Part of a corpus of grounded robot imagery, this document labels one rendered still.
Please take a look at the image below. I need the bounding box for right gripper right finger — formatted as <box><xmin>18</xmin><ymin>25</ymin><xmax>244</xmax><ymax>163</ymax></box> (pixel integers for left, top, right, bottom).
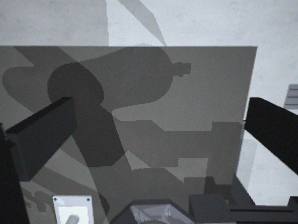
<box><xmin>244</xmin><ymin>97</ymin><xmax>298</xmax><ymax>175</ymax></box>

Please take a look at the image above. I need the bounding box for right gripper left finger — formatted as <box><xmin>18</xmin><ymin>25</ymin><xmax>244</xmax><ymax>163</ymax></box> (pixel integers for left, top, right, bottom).
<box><xmin>0</xmin><ymin>97</ymin><xmax>78</xmax><ymax>224</ymax></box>

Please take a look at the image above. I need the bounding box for white mounting plate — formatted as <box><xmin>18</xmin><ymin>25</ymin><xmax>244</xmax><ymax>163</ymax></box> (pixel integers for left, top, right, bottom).
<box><xmin>53</xmin><ymin>195</ymin><xmax>94</xmax><ymax>224</ymax></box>

